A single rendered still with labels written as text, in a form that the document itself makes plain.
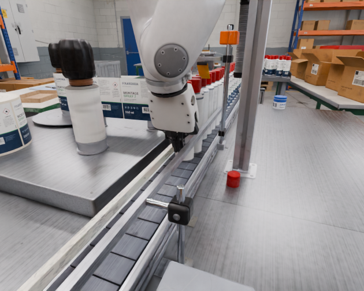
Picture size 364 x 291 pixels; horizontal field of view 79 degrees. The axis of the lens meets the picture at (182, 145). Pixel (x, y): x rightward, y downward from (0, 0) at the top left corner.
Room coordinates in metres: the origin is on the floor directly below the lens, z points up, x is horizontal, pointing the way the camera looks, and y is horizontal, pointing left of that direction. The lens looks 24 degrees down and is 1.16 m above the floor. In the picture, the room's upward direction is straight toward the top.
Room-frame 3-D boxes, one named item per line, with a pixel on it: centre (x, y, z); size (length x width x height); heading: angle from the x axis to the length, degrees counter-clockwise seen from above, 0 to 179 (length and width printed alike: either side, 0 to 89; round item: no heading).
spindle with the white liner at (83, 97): (0.61, 0.27, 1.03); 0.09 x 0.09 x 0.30
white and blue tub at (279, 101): (1.30, -0.58, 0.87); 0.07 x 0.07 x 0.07
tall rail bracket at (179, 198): (0.25, 0.02, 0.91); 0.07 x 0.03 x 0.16; 70
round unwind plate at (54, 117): (0.95, 0.48, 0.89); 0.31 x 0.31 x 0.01
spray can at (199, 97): (0.59, -0.03, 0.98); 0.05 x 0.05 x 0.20
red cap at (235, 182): (0.49, -0.13, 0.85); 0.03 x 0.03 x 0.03
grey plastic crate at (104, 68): (2.66, 1.00, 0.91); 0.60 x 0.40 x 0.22; 174
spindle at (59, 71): (0.95, 0.48, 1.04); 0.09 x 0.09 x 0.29
